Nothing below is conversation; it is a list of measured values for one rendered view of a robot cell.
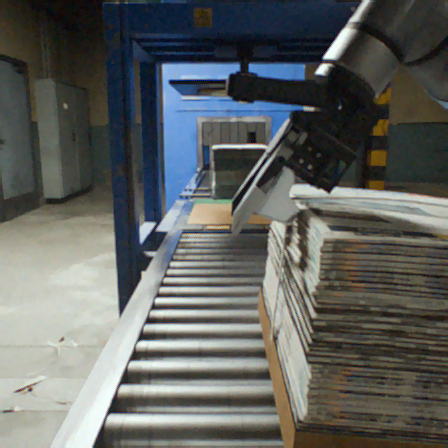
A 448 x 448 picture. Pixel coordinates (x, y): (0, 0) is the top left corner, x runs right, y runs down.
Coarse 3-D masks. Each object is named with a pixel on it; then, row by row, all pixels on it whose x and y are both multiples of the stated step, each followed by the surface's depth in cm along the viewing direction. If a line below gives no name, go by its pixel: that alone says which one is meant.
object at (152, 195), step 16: (144, 64) 203; (144, 80) 204; (144, 96) 206; (144, 112) 207; (144, 128) 209; (144, 144) 210; (144, 160) 212; (160, 160) 218; (144, 176) 213; (160, 176) 218; (144, 192) 215; (160, 192) 218; (144, 208) 217; (160, 208) 218
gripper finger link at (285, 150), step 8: (288, 136) 47; (296, 136) 47; (280, 144) 48; (288, 144) 46; (280, 152) 46; (288, 152) 46; (272, 160) 46; (280, 160) 46; (272, 168) 46; (280, 168) 47; (264, 176) 46; (272, 176) 46; (256, 184) 46; (264, 184) 46; (264, 192) 46
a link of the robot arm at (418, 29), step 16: (368, 0) 47; (384, 0) 45; (400, 0) 45; (416, 0) 45; (432, 0) 45; (352, 16) 48; (368, 16) 46; (384, 16) 45; (400, 16) 45; (416, 16) 45; (432, 16) 46; (368, 32) 46; (384, 32) 45; (400, 32) 45; (416, 32) 46; (432, 32) 46; (400, 48) 46; (416, 48) 48; (432, 48) 48; (400, 64) 48
